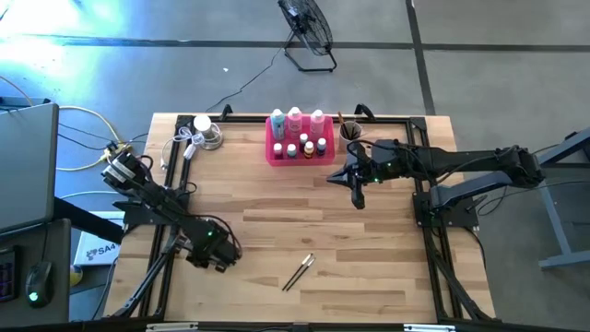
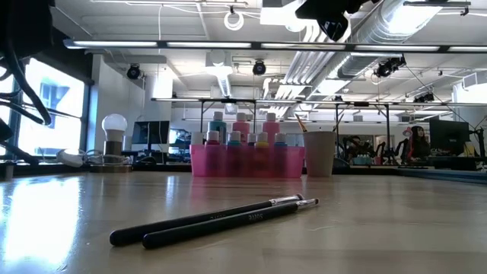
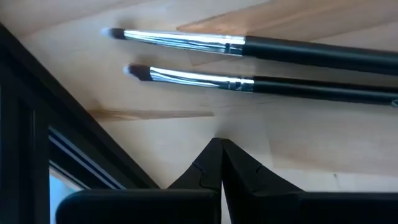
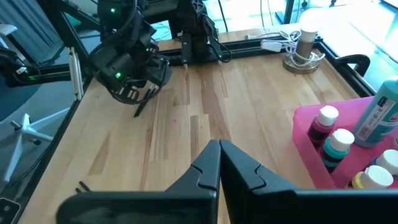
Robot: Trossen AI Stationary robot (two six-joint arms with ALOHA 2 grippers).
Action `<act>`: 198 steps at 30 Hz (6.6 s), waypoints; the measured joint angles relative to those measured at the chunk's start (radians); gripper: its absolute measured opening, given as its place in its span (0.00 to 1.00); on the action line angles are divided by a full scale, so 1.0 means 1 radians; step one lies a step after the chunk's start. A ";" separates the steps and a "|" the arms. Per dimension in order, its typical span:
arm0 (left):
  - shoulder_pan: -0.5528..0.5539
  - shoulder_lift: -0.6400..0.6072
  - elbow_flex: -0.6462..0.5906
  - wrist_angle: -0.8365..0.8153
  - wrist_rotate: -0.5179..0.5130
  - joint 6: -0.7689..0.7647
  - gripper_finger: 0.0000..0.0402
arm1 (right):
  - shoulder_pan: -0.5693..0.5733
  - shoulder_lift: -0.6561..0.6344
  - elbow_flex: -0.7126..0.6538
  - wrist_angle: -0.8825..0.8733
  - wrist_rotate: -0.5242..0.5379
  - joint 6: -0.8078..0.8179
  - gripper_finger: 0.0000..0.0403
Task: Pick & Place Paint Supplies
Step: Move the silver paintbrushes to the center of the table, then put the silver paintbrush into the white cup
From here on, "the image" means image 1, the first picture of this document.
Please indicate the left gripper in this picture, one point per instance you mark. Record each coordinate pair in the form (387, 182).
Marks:
(212, 244)

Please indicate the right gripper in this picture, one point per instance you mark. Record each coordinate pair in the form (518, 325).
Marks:
(387, 161)

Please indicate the small yellow paint bottle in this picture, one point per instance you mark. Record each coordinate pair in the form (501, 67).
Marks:
(309, 148)

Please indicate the small dark purple paint bottle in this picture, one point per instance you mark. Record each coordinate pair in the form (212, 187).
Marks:
(303, 138)

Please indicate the small light blue paint bottle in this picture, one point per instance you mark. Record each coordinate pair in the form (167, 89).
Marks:
(291, 150)

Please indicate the large pink paint bottle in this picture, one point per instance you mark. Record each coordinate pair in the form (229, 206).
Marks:
(317, 122)
(295, 122)

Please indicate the small magenta paint bottle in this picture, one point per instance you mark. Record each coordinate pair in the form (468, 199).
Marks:
(278, 150)

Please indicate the large teal paint bottle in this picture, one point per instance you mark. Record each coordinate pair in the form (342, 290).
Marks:
(278, 124)

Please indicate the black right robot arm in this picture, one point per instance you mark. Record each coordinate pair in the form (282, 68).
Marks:
(461, 159)

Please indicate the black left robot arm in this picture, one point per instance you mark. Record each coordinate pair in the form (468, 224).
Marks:
(152, 198)

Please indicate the beige paper cup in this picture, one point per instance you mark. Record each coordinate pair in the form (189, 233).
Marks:
(345, 144)

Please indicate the pink plastic tray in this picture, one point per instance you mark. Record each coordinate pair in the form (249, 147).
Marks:
(295, 161)

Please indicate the black clamp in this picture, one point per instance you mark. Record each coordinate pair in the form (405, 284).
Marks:
(364, 110)
(226, 112)

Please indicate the brush pair bottom centre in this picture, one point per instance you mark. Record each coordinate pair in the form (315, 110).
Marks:
(297, 272)

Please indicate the white printed box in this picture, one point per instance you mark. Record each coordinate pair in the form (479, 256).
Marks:
(94, 251)

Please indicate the yellow round object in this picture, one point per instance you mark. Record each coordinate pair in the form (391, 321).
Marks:
(76, 276)

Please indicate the yellow power strip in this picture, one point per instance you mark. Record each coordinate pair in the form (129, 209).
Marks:
(119, 148)

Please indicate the dark grey desk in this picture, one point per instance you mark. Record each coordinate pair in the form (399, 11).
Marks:
(60, 304)

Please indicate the black floor fan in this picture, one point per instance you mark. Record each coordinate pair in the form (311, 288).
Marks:
(306, 27)

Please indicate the black computer mouse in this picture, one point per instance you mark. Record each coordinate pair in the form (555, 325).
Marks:
(39, 283)

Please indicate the black keyboard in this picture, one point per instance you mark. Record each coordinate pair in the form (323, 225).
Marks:
(7, 276)

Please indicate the grey metal table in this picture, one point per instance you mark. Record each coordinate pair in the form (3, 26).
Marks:
(553, 240)

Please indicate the white strip on frame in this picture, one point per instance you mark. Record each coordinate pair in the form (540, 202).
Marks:
(428, 327)
(173, 327)

